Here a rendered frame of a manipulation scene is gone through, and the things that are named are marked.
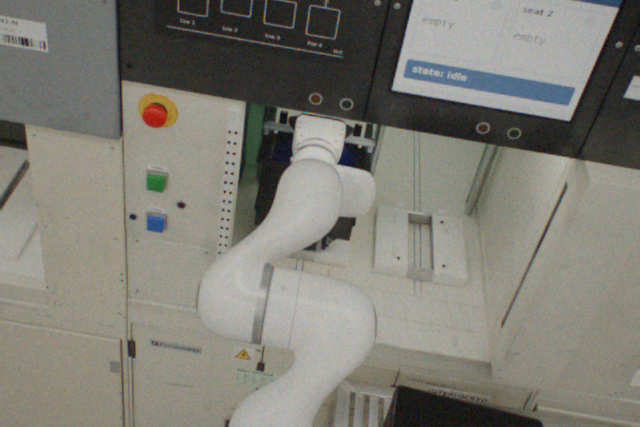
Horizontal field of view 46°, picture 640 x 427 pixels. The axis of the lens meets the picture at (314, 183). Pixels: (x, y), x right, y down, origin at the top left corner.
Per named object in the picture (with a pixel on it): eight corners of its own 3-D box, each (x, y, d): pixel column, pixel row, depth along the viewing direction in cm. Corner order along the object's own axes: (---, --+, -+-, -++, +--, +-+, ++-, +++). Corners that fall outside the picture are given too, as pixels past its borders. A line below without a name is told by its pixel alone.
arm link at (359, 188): (392, 171, 111) (375, 170, 141) (285, 153, 110) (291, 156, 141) (382, 231, 111) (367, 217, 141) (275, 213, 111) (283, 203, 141)
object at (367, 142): (245, 237, 166) (258, 119, 147) (259, 181, 182) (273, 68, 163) (353, 255, 166) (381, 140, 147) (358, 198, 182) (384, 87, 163)
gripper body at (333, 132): (286, 168, 146) (293, 135, 154) (338, 177, 146) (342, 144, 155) (291, 137, 141) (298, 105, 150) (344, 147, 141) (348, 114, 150)
